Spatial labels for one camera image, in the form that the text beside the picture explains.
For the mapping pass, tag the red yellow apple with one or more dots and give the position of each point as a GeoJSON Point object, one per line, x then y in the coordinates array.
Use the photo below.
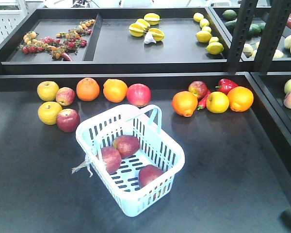
{"type": "Point", "coordinates": [148, 174]}
{"type": "Point", "coordinates": [111, 158]}
{"type": "Point", "coordinates": [127, 145]}

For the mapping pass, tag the light blue plastic basket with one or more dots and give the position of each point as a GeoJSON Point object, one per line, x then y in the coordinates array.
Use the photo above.
{"type": "Point", "coordinates": [156, 148]}

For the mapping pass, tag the red yellow apple front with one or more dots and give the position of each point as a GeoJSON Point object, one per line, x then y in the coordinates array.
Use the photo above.
{"type": "Point", "coordinates": [111, 158]}

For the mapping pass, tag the big red apple centre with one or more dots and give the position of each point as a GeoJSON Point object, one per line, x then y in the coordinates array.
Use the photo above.
{"type": "Point", "coordinates": [138, 95]}

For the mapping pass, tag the orange fruit centre left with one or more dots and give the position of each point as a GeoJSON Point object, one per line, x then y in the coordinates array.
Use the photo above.
{"type": "Point", "coordinates": [115, 90]}

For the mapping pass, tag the red chili pepper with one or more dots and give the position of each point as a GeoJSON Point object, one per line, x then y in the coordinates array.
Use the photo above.
{"type": "Point", "coordinates": [203, 102]}

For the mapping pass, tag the dark red apple back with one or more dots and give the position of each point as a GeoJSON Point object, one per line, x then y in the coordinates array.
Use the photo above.
{"type": "Point", "coordinates": [198, 88]}

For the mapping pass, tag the orange tangerine left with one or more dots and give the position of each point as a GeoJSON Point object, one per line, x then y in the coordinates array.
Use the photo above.
{"type": "Point", "coordinates": [87, 89]}

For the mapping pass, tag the yellow orange citrus fruit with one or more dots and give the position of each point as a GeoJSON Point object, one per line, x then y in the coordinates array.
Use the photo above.
{"type": "Point", "coordinates": [217, 102]}

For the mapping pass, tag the dark red apple left group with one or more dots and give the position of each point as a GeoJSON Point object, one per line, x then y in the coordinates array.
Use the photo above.
{"type": "Point", "coordinates": [68, 120]}

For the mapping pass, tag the white garlic bulb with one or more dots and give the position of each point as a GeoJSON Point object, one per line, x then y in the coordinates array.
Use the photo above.
{"type": "Point", "coordinates": [148, 39]}

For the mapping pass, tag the small pink apple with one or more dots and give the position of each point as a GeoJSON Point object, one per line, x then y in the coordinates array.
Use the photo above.
{"type": "Point", "coordinates": [65, 96]}

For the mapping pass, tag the red bell pepper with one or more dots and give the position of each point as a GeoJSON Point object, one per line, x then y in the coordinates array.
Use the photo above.
{"type": "Point", "coordinates": [225, 85]}

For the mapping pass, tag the black wooden produce stand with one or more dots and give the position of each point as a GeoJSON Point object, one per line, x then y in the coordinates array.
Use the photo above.
{"type": "Point", "coordinates": [208, 155]}

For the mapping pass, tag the large orange fruit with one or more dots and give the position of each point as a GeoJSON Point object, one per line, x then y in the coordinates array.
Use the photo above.
{"type": "Point", "coordinates": [240, 99]}

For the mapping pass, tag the yellow pear apple lower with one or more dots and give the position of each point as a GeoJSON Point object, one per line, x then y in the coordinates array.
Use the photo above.
{"type": "Point", "coordinates": [48, 112]}

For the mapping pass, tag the yellow pear apple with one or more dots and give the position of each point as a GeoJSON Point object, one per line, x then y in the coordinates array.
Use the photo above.
{"type": "Point", "coordinates": [48, 112]}
{"type": "Point", "coordinates": [47, 90]}

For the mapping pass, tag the yellow pear apple upper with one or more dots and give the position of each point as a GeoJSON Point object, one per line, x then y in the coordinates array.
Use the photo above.
{"type": "Point", "coordinates": [47, 90]}

